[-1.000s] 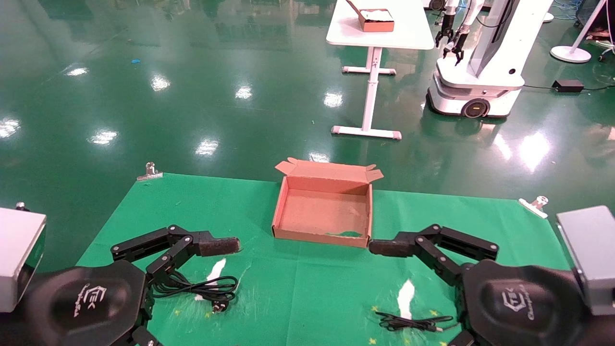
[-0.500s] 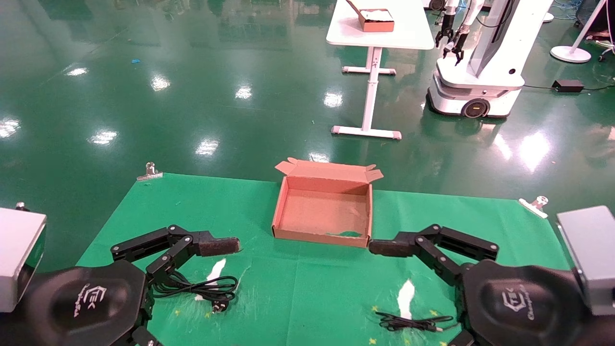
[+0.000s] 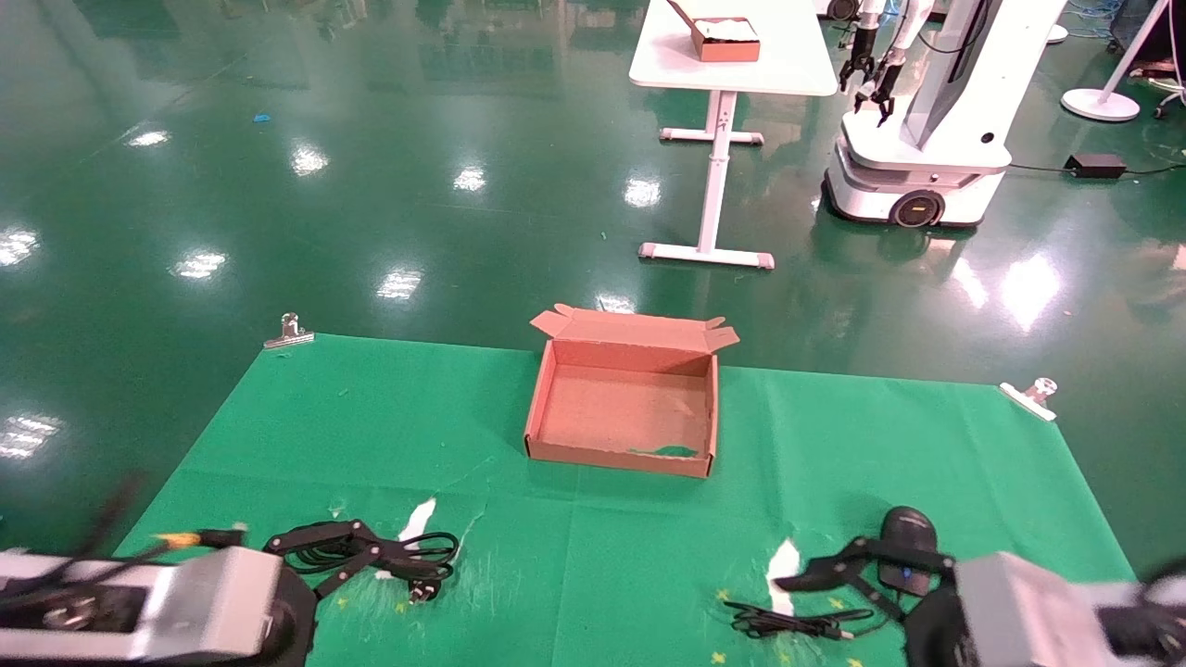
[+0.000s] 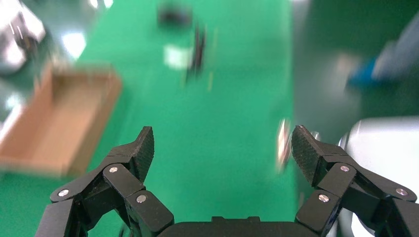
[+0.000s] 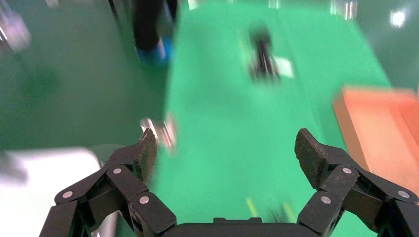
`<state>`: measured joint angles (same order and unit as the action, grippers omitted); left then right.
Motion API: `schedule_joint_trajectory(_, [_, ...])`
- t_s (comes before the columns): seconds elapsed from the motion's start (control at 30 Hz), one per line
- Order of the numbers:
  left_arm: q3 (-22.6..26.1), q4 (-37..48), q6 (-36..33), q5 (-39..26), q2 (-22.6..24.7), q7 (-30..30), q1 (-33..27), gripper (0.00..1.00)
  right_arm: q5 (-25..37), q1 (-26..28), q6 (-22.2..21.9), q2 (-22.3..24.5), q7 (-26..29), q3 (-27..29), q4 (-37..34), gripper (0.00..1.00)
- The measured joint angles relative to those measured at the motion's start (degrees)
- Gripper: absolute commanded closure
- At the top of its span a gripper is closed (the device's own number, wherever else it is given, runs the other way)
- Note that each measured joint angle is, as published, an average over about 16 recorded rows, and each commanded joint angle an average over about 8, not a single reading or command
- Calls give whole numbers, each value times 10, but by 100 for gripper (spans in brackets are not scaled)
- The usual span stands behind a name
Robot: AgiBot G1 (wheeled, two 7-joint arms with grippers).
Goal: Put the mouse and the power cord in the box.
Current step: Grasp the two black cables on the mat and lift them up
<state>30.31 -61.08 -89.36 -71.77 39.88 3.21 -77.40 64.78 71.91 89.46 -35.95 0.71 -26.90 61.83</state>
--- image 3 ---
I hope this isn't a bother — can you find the green cloth mat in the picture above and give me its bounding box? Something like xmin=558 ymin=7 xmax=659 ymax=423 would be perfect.
xmin=116 ymin=333 xmax=1136 ymax=667

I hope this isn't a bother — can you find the blue cable bundle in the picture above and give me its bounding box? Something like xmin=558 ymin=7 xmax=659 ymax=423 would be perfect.
xmin=1064 ymin=0 xmax=1115 ymax=40

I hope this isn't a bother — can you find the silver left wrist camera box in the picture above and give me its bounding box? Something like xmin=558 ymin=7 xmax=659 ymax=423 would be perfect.
xmin=0 ymin=547 xmax=284 ymax=663

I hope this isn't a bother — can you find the open brown cardboard box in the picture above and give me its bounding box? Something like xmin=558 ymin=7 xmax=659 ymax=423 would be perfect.
xmin=524 ymin=304 xmax=740 ymax=480

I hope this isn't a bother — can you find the small brown cardboard box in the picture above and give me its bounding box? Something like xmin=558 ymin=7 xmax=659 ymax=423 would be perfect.
xmin=667 ymin=0 xmax=763 ymax=64

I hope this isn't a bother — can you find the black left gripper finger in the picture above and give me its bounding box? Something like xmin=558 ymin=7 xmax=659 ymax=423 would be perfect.
xmin=265 ymin=521 xmax=376 ymax=557
xmin=315 ymin=548 xmax=385 ymax=601

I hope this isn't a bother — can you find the black power cable with plug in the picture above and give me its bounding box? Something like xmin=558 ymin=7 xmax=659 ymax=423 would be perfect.
xmin=278 ymin=528 xmax=461 ymax=605

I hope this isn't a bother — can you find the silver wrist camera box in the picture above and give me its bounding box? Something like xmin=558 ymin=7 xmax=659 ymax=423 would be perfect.
xmin=0 ymin=547 xmax=284 ymax=663
xmin=954 ymin=553 xmax=1127 ymax=667

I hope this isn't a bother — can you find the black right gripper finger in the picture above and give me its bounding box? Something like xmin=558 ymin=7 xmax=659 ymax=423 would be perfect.
xmin=774 ymin=540 xmax=957 ymax=594
xmin=839 ymin=563 xmax=915 ymax=623

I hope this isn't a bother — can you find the white height-adjustable table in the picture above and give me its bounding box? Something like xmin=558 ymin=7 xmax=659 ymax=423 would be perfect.
xmin=628 ymin=0 xmax=839 ymax=271

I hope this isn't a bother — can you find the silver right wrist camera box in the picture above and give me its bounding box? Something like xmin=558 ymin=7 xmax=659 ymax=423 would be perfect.
xmin=954 ymin=553 xmax=1127 ymax=667

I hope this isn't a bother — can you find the white wheeled robot body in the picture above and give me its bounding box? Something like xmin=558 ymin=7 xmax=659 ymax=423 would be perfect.
xmin=823 ymin=0 xmax=1066 ymax=229

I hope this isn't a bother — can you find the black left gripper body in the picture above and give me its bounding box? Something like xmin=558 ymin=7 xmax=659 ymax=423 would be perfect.
xmin=232 ymin=560 xmax=318 ymax=667

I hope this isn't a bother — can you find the silver metal binder clip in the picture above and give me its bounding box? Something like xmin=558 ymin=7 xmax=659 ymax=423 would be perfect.
xmin=999 ymin=377 xmax=1059 ymax=422
xmin=263 ymin=312 xmax=316 ymax=350

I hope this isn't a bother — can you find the black power adapter with cable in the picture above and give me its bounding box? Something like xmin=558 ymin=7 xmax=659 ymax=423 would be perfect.
xmin=1008 ymin=153 xmax=1186 ymax=181

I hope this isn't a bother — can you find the black gripper of wheeled robot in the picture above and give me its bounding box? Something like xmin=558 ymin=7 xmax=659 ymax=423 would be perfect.
xmin=854 ymin=51 xmax=905 ymax=127
xmin=839 ymin=28 xmax=877 ymax=93

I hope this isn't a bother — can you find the white floor stand base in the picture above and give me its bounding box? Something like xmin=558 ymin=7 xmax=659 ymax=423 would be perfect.
xmin=1061 ymin=0 xmax=1173 ymax=122

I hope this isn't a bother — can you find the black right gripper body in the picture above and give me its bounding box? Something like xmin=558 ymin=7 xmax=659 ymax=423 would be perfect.
xmin=906 ymin=584 xmax=965 ymax=667

